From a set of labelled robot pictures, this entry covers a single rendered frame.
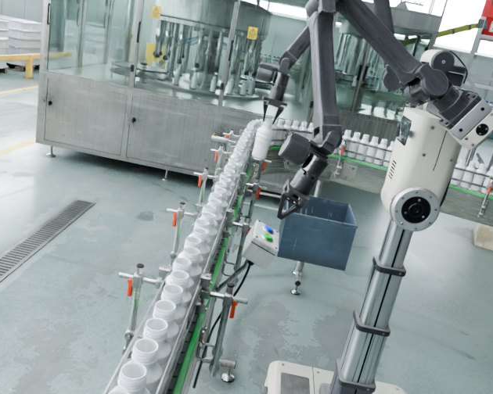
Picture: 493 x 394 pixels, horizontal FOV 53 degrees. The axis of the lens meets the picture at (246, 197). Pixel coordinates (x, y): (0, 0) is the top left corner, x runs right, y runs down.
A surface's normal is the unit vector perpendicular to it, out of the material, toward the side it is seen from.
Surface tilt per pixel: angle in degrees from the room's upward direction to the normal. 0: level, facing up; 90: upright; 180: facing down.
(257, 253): 90
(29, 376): 0
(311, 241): 90
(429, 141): 90
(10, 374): 0
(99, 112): 90
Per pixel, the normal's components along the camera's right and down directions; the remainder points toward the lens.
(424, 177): -0.12, 0.47
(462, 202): -0.38, 0.22
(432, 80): 0.25, -0.09
